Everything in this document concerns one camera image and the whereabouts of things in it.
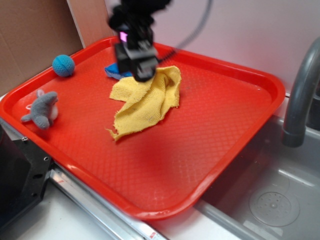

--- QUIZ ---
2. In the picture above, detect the blue textured ball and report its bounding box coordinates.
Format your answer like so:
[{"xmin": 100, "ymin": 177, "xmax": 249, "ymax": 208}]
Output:
[{"xmin": 52, "ymin": 54, "xmax": 76, "ymax": 78}]

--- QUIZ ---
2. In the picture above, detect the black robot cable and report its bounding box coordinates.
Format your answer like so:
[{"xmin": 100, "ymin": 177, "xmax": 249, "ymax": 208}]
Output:
[{"xmin": 157, "ymin": 0, "xmax": 215, "ymax": 62}]

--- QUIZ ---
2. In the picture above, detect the blue sponge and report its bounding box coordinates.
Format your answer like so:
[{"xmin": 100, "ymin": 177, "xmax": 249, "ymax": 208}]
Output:
[{"xmin": 104, "ymin": 63, "xmax": 132, "ymax": 80}]

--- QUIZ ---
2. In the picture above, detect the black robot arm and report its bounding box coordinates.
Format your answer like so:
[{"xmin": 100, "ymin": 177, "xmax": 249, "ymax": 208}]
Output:
[{"xmin": 108, "ymin": 0, "xmax": 170, "ymax": 82}]

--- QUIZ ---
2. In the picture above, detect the black box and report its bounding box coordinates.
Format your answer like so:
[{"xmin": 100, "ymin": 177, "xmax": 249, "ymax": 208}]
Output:
[{"xmin": 134, "ymin": 56, "xmax": 158, "ymax": 82}]

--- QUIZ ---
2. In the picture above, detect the grey sink basin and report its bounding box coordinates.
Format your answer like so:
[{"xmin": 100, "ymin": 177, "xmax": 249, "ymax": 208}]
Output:
[{"xmin": 195, "ymin": 116, "xmax": 320, "ymax": 240}]

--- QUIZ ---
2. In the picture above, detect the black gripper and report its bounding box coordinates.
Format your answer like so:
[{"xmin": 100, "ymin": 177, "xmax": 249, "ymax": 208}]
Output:
[{"xmin": 108, "ymin": 6, "xmax": 158, "ymax": 75}]

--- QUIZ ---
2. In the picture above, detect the brown cardboard panel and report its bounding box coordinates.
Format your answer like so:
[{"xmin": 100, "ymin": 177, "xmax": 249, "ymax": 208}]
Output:
[{"xmin": 0, "ymin": 0, "xmax": 113, "ymax": 95}]

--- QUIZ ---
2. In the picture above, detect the grey plush dolphin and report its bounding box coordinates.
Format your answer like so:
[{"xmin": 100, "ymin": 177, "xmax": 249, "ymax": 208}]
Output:
[{"xmin": 20, "ymin": 89, "xmax": 58, "ymax": 130}]

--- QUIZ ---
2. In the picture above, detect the grey faucet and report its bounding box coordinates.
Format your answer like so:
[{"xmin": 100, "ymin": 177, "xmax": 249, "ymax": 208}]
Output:
[{"xmin": 281, "ymin": 38, "xmax": 320, "ymax": 148}]

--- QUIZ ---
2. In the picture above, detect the black metal bracket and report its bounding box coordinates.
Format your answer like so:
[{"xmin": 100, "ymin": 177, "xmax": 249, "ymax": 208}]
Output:
[{"xmin": 0, "ymin": 128, "xmax": 53, "ymax": 231}]

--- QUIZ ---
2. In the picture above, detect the red plastic tray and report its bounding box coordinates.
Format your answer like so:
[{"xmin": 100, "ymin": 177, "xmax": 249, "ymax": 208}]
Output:
[{"xmin": 0, "ymin": 37, "xmax": 285, "ymax": 221}]

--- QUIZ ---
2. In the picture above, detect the sink drain strainer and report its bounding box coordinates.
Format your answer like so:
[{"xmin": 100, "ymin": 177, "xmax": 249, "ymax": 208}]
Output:
[{"xmin": 249, "ymin": 190, "xmax": 300, "ymax": 227}]

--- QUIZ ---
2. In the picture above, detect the yellow cloth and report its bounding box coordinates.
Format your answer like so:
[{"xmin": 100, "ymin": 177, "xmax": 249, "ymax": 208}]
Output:
[{"xmin": 109, "ymin": 66, "xmax": 182, "ymax": 141}]

